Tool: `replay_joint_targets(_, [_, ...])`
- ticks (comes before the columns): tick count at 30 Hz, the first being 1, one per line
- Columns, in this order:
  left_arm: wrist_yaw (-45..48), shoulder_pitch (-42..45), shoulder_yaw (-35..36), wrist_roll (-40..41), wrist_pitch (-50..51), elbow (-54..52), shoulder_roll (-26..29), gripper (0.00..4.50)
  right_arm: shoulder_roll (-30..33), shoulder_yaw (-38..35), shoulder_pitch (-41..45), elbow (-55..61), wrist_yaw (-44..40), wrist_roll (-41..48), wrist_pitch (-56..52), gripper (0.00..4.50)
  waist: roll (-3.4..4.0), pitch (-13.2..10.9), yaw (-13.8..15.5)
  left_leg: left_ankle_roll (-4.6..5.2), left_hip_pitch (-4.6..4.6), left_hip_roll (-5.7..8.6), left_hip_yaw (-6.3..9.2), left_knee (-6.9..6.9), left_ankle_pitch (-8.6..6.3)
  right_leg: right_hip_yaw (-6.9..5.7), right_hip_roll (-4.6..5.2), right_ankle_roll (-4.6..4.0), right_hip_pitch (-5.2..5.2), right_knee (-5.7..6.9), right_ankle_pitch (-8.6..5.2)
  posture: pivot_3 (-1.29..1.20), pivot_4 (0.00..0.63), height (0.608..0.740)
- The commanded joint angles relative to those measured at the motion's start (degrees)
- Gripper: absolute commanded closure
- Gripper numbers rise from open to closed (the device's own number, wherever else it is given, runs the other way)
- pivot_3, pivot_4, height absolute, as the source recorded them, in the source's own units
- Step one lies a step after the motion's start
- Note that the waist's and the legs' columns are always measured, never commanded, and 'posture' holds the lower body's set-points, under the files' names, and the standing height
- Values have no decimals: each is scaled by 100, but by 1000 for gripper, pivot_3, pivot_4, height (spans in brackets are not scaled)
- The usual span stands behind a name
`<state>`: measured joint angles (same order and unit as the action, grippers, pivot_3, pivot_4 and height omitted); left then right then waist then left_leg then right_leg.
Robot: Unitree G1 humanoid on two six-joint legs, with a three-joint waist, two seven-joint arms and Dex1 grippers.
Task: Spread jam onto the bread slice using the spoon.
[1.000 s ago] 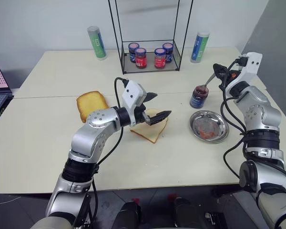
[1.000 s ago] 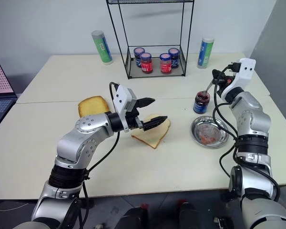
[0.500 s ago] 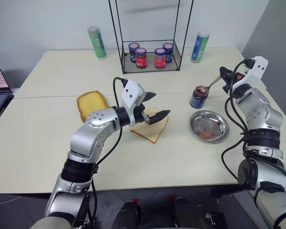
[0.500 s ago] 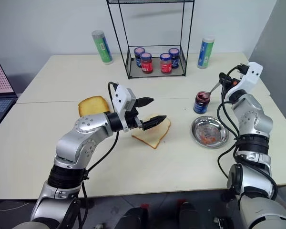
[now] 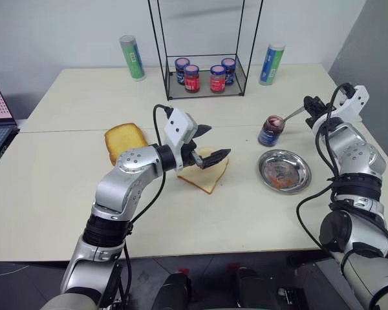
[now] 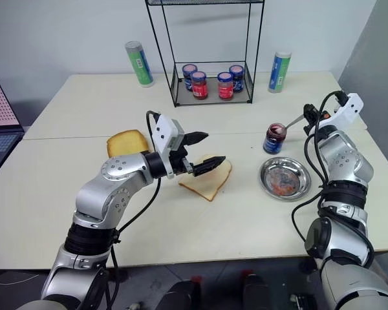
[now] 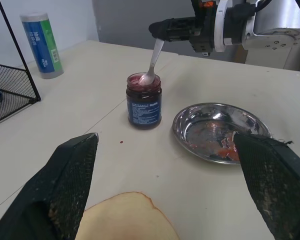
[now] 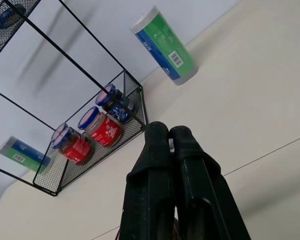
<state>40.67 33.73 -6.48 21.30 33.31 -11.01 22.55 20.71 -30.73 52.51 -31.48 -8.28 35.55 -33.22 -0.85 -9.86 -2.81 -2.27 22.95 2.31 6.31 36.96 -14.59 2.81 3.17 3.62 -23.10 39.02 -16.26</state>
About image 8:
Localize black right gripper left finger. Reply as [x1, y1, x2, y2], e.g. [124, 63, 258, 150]
[120, 121, 176, 240]

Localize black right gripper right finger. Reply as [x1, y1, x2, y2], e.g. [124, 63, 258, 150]
[169, 126, 252, 240]

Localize red label jar clear contents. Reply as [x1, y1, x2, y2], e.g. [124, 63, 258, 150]
[77, 106, 123, 148]

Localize blue floral label jar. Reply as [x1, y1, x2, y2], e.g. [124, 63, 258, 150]
[95, 83, 136, 124]

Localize green blue paper towel roll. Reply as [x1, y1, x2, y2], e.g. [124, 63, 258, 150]
[129, 6, 199, 87]
[0, 135, 51, 173]

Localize black wire mesh shelf rack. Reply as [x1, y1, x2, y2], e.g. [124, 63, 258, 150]
[0, 0, 149, 197]

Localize red label jar dark contents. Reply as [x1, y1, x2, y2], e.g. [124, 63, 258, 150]
[51, 122, 93, 166]

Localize blue lidded jar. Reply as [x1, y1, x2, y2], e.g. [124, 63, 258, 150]
[0, 4, 26, 30]

